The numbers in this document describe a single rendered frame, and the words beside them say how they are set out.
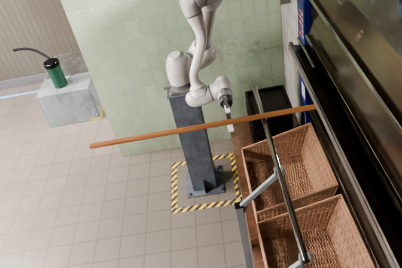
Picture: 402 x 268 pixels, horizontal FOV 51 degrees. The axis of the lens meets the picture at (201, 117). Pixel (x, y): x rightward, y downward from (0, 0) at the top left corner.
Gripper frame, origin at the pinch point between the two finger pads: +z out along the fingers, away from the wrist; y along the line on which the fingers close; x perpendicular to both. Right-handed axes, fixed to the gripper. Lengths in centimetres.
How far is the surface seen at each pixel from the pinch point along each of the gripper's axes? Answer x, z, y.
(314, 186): -45, 6, 59
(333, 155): -53, 16, 24
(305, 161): -45, -16, 58
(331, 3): -55, 2, -59
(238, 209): 3.1, 41.2, 25.0
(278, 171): -18.5, 41.6, 1.9
